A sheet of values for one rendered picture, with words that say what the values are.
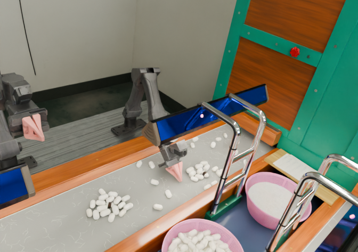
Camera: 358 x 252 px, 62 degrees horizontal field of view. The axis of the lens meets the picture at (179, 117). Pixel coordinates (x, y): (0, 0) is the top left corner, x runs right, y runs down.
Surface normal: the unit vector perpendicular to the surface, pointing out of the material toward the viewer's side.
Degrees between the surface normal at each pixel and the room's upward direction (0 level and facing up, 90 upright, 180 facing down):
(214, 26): 90
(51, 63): 90
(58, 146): 0
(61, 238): 0
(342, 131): 90
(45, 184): 0
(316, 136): 90
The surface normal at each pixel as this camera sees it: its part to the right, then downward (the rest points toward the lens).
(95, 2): 0.69, 0.47
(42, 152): 0.15, -0.84
